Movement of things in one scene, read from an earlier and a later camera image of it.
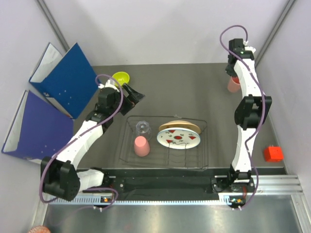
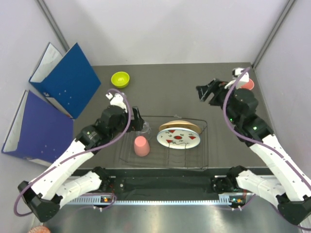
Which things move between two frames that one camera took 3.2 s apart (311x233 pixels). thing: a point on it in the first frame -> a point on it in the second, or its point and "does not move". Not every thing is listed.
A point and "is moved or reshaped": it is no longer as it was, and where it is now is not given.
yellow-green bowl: [121, 77] does not move
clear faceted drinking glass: [143, 128] does not move
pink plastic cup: [234, 85] is moved or reshaped
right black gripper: [229, 71] -> [215, 87]
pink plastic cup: [141, 146] does not move
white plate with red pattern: [178, 138] does not move
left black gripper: [130, 102] -> [136, 124]
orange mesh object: [39, 229] does not move
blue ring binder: [68, 81] does not move
